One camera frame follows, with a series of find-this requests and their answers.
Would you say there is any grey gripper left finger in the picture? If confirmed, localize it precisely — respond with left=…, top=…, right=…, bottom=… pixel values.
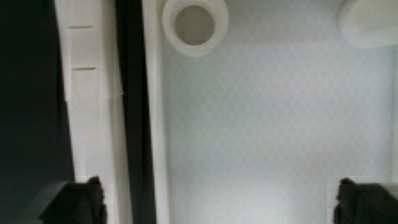
left=23, top=176, right=106, bottom=224

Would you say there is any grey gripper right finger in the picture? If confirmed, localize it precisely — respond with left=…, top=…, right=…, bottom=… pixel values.
left=332, top=178, right=398, bottom=224

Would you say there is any white desk top panel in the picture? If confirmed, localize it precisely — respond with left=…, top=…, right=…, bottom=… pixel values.
left=142, top=0, right=396, bottom=224

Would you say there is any white U-shaped fence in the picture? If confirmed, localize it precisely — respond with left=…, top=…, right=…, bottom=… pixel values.
left=55, top=0, right=133, bottom=224

